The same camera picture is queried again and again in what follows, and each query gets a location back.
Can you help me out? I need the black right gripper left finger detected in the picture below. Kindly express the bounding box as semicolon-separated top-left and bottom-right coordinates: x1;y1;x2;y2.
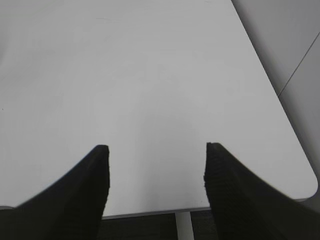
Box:
0;145;110;240

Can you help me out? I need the white table leg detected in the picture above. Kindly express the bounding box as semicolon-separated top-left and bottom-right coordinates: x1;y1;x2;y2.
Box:
175;211;194;240

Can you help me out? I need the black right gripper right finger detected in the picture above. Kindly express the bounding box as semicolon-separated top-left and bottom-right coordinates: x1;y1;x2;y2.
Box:
203;142;320;240

